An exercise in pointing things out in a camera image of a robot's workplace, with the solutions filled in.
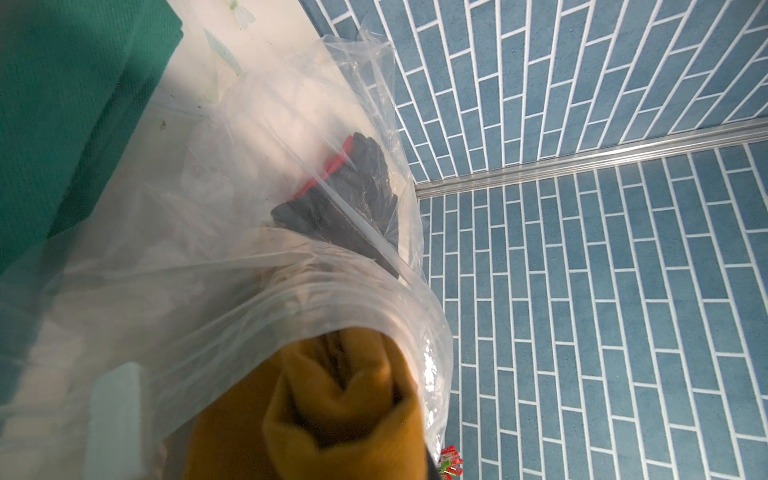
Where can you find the clear plastic vacuum bag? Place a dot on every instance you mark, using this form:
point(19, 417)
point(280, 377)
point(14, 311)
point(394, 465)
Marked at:
point(124, 328)

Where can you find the black garment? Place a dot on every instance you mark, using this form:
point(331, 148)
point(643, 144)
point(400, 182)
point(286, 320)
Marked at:
point(336, 211)

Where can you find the red folded garment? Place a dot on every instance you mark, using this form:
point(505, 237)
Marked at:
point(332, 165)

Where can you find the cup of coloured clips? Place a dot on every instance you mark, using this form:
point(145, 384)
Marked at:
point(450, 464)

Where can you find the brown garment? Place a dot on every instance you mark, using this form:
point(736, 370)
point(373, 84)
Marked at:
point(342, 405)

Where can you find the dark green garment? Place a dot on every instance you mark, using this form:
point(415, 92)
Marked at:
point(76, 77)

